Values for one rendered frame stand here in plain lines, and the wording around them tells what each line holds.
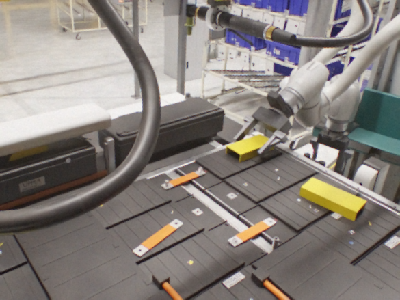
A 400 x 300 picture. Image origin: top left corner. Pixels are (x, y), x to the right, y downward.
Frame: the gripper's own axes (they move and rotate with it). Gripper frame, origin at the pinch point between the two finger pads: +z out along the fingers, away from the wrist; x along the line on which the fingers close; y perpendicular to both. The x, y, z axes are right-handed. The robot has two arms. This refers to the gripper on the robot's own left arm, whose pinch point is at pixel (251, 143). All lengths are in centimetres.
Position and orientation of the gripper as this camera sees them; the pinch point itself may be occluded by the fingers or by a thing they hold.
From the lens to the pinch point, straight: 135.3
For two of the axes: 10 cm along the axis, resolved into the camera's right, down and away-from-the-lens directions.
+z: -6.8, 7.2, -1.8
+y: 4.2, 5.7, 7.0
